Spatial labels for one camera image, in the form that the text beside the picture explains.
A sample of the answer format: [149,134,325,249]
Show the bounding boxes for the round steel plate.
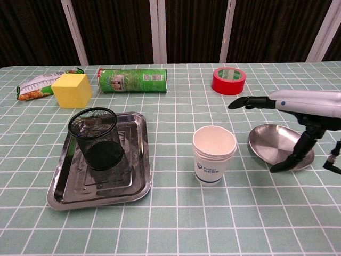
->
[248,124,315,171]

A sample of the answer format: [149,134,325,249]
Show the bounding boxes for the green white snack packet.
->
[16,67,85,101]

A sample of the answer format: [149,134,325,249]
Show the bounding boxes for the green checkered tablecloth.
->
[0,62,341,256]

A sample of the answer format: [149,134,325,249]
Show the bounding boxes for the green chips can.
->
[96,68,168,94]

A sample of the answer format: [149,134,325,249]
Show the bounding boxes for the yellow cube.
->
[51,73,93,109]

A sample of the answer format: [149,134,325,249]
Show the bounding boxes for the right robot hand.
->
[228,90,341,173]

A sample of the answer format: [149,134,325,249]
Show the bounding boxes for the red tape roll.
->
[212,67,247,96]

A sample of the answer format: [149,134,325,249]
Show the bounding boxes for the white paper cup stack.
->
[191,125,237,187]

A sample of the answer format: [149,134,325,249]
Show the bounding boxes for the black mesh pen holder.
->
[68,107,125,171]

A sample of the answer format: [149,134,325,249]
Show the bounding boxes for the rectangular steel tray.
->
[46,111,152,211]

